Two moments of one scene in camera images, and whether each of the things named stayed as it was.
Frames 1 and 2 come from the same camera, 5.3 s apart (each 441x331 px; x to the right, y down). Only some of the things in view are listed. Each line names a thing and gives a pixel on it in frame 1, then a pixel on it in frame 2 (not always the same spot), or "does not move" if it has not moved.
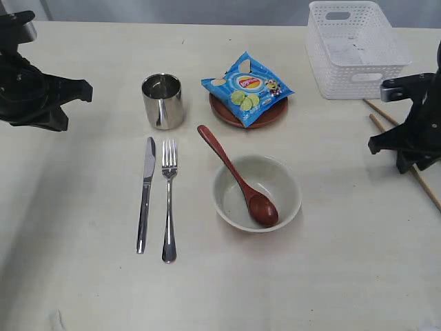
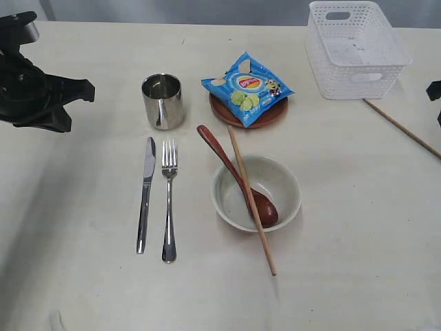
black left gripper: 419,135 → 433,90
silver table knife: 149,164 does not move
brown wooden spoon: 262,208 does not move
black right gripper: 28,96 does not move
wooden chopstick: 424,185 → 254,208
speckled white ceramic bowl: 269,176 does not move
